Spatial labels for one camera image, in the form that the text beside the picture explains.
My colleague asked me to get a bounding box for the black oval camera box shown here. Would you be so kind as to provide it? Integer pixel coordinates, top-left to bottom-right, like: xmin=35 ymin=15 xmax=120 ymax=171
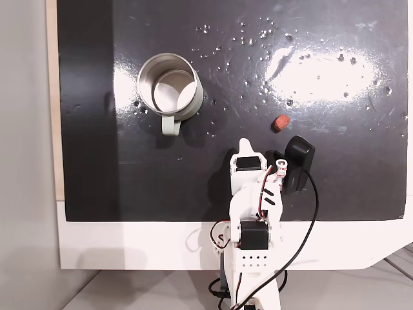
xmin=279 ymin=135 xmax=316 ymax=196

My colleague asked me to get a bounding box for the small red cube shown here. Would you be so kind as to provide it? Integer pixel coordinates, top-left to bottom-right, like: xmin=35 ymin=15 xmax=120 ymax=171
xmin=272 ymin=114 xmax=290 ymax=133

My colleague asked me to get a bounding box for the metal cup with white handle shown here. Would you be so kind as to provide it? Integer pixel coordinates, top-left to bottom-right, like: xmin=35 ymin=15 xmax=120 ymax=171
xmin=137 ymin=53 xmax=205 ymax=136

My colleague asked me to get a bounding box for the black glossy mat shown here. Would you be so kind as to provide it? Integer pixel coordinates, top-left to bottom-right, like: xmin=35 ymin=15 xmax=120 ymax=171
xmin=56 ymin=0 xmax=409 ymax=223

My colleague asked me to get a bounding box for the light wooden board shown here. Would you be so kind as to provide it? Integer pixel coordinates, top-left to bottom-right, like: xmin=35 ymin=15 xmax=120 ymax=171
xmin=46 ymin=0 xmax=66 ymax=203

